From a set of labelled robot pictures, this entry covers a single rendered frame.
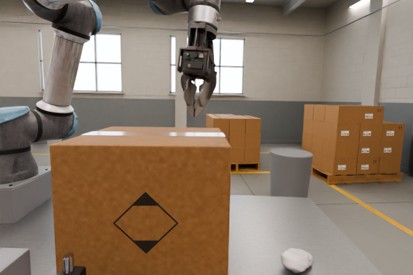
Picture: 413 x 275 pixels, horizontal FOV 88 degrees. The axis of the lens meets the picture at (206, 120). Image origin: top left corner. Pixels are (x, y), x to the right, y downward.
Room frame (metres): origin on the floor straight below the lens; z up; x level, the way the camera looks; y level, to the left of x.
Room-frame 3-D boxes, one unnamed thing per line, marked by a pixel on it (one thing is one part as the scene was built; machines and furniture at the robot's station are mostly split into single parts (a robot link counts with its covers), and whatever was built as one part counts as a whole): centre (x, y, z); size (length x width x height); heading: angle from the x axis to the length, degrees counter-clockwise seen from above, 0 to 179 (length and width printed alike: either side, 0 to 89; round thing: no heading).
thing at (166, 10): (0.58, 0.10, 1.46); 0.11 x 0.11 x 0.08; 66
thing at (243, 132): (4.09, -0.46, 0.45); 1.20 x 0.83 x 0.89; 7
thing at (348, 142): (3.45, -2.32, 0.57); 1.20 x 0.83 x 1.14; 97
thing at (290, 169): (2.38, -0.96, 0.31); 0.46 x 0.46 x 0.62
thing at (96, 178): (0.47, 0.11, 0.99); 0.30 x 0.24 x 0.27; 92
